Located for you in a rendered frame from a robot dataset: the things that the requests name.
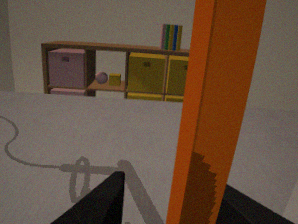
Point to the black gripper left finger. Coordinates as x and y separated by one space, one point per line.
102 205

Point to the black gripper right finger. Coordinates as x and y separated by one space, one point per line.
237 208

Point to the orange handle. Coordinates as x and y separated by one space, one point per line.
221 61

